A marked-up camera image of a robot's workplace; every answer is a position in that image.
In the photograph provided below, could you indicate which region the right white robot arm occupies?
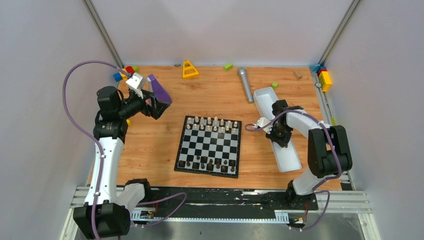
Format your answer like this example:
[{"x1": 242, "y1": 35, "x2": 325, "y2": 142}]
[{"x1": 265, "y1": 100, "x2": 353, "y2": 209}]

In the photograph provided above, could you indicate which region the purple metronome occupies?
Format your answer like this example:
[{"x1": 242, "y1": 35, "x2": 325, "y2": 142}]
[{"x1": 147, "y1": 74, "x2": 172, "y2": 104}]

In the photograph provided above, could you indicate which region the white box lid tray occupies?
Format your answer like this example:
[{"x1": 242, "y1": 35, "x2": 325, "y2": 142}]
[{"x1": 271, "y1": 140, "x2": 302, "y2": 173}]

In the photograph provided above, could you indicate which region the green block top centre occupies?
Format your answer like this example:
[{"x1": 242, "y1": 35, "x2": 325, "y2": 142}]
[{"x1": 223, "y1": 62, "x2": 233, "y2": 71}]

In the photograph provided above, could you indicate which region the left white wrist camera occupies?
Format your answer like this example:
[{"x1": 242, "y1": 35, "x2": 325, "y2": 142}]
[{"x1": 125, "y1": 72, "x2": 147, "y2": 99}]

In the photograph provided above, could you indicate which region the black white chessboard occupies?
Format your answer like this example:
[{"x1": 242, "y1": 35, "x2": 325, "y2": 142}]
[{"x1": 174, "y1": 115, "x2": 242, "y2": 179}]

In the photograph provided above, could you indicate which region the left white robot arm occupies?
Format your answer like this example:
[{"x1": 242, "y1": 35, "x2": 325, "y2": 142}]
[{"x1": 73, "y1": 86, "x2": 171, "y2": 240}]

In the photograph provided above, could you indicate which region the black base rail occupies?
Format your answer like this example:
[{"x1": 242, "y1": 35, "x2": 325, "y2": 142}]
[{"x1": 131, "y1": 186, "x2": 319, "y2": 221}]

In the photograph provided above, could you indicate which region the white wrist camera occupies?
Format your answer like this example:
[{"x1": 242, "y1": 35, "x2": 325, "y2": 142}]
[
  {"x1": 125, "y1": 72, "x2": 147, "y2": 99},
  {"x1": 254, "y1": 117, "x2": 274, "y2": 134}
]

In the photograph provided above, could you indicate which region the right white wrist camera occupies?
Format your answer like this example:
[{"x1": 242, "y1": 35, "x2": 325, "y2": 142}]
[{"x1": 254, "y1": 117, "x2": 274, "y2": 134}]

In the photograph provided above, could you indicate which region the brown wooden block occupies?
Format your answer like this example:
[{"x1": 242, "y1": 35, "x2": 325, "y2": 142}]
[{"x1": 293, "y1": 71, "x2": 303, "y2": 80}]

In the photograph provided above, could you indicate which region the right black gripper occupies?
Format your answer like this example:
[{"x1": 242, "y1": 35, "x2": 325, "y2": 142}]
[{"x1": 265, "y1": 122, "x2": 292, "y2": 147}]

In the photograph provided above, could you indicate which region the white box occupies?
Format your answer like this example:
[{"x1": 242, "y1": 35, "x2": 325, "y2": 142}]
[{"x1": 253, "y1": 87, "x2": 287, "y2": 121}]

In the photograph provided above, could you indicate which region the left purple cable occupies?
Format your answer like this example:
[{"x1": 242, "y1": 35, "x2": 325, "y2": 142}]
[{"x1": 62, "y1": 60, "x2": 188, "y2": 240}]

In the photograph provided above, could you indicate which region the yellow triangle toy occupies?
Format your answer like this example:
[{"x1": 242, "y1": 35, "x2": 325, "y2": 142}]
[{"x1": 182, "y1": 60, "x2": 200, "y2": 79}]

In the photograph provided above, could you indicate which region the yellow brick stack right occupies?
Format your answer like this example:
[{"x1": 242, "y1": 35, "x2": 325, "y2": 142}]
[{"x1": 318, "y1": 70, "x2": 332, "y2": 92}]

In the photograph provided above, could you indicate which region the purple cable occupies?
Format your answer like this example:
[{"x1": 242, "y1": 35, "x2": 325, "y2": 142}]
[
  {"x1": 244, "y1": 109, "x2": 343, "y2": 232},
  {"x1": 62, "y1": 60, "x2": 188, "y2": 240}
]

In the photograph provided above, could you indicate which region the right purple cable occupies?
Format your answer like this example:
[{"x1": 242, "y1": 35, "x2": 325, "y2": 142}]
[{"x1": 244, "y1": 109, "x2": 343, "y2": 232}]

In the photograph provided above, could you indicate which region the red cylinder block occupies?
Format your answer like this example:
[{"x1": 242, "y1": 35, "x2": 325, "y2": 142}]
[{"x1": 125, "y1": 66, "x2": 135, "y2": 74}]

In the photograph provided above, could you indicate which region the silver microphone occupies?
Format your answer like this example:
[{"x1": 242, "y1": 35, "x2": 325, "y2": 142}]
[{"x1": 237, "y1": 66, "x2": 254, "y2": 104}]

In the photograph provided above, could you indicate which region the yellow cylinder block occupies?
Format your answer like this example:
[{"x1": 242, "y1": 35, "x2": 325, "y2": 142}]
[{"x1": 119, "y1": 69, "x2": 129, "y2": 81}]

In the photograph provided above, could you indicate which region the blue block left corner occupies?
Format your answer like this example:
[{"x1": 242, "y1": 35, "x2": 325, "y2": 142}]
[{"x1": 112, "y1": 73, "x2": 123, "y2": 82}]

